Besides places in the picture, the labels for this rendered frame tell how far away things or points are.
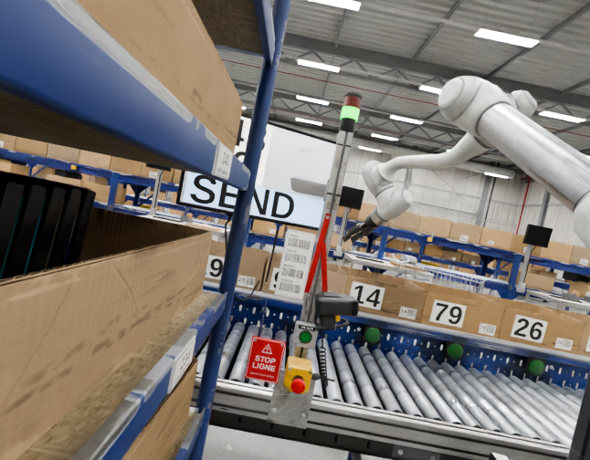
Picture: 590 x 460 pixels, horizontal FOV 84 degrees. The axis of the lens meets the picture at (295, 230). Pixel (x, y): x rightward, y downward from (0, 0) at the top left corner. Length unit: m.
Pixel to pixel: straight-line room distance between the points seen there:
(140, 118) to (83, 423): 0.19
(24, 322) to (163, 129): 0.12
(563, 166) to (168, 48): 0.84
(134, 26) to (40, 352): 0.19
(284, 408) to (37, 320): 0.95
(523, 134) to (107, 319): 0.96
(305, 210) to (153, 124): 0.89
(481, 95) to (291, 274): 0.75
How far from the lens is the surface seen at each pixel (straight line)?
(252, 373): 1.05
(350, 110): 1.00
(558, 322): 2.08
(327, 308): 0.93
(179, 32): 0.30
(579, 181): 0.92
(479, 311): 1.85
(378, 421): 1.18
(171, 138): 0.21
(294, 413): 1.12
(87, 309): 0.25
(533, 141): 1.00
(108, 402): 0.29
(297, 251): 0.95
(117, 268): 0.26
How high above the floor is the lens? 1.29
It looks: 3 degrees down
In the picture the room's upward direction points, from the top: 11 degrees clockwise
